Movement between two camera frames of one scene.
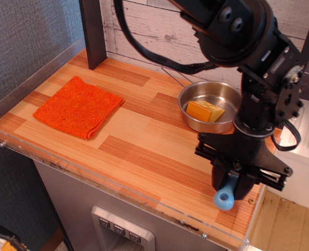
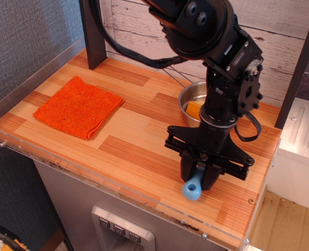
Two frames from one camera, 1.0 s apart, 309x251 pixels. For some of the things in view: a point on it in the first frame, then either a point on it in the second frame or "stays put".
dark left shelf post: x=93 y=31 stays put
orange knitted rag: x=80 y=108 stays put
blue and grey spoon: x=224 y=198 -> x=192 y=190
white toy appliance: x=303 y=187 stays put
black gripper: x=243 y=151 -> x=209 y=144
